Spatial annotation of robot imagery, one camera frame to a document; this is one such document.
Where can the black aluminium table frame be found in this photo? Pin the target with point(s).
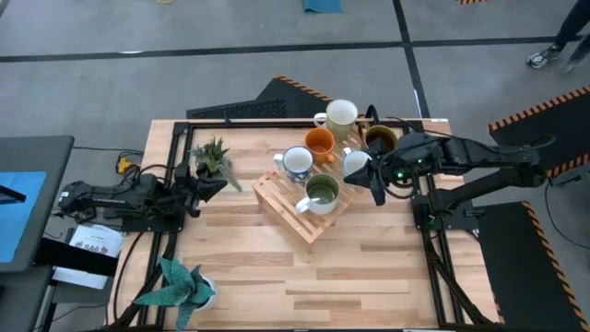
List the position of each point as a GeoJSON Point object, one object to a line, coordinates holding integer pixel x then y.
{"type": "Point", "coordinates": [253, 125]}

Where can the dark olive glazed mug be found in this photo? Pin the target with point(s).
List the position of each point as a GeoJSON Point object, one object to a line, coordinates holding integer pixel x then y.
{"type": "Point", "coordinates": [382, 134]}

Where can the tall teal patterned mug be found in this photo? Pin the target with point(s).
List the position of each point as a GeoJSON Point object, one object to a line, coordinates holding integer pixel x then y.
{"type": "Point", "coordinates": [342, 114]}

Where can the black table clamp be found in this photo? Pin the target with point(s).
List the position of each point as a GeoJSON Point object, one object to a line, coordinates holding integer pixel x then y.
{"type": "Point", "coordinates": [371, 113]}

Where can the white mug with green inside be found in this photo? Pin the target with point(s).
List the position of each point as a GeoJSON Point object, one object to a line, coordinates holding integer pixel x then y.
{"type": "Point", "coordinates": [322, 191]}

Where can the blue sheet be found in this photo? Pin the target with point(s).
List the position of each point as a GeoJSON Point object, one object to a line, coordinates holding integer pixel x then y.
{"type": "Point", "coordinates": [23, 216]}

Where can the succulent plant in black pot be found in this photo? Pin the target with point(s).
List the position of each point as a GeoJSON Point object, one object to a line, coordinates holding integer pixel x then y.
{"type": "Point", "coordinates": [213, 154]}

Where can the orange mug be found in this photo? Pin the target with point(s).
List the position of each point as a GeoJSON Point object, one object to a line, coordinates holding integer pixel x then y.
{"type": "Point", "coordinates": [319, 138]}

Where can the perforated black hazard-striped mat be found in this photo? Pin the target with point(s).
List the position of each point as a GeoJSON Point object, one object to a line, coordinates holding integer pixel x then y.
{"type": "Point", "coordinates": [276, 101]}

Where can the white printed paper sheet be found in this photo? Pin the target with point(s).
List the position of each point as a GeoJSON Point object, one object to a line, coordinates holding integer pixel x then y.
{"type": "Point", "coordinates": [94, 240]}

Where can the slatted wooden rack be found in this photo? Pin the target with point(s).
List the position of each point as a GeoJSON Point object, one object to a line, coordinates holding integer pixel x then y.
{"type": "Point", "coordinates": [295, 221]}

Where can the grey desk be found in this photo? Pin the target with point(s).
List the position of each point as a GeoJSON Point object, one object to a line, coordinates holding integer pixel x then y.
{"type": "Point", "coordinates": [50, 157]}

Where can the snake plant in white pot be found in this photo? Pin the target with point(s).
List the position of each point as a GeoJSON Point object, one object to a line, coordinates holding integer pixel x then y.
{"type": "Point", "coordinates": [180, 286]}

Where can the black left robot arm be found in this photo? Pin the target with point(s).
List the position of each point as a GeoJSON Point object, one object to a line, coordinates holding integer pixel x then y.
{"type": "Point", "coordinates": [115, 196]}

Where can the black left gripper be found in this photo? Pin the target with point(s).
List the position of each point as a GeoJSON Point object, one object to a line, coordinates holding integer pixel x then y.
{"type": "Point", "coordinates": [189, 189]}

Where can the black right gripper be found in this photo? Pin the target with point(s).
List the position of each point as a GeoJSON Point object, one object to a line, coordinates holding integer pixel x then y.
{"type": "Point", "coordinates": [410, 154]}

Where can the person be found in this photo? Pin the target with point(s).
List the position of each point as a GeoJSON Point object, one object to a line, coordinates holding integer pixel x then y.
{"type": "Point", "coordinates": [571, 23]}

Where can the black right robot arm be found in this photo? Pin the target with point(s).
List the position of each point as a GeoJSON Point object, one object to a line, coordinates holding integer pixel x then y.
{"type": "Point", "coordinates": [488, 157]}

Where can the black hazard-striped floor mat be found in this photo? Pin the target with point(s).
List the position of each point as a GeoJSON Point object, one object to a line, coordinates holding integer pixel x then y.
{"type": "Point", "coordinates": [553, 120]}
{"type": "Point", "coordinates": [521, 267]}

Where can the blue and white mug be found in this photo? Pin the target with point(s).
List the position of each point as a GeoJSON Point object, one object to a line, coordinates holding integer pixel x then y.
{"type": "Point", "coordinates": [297, 159]}

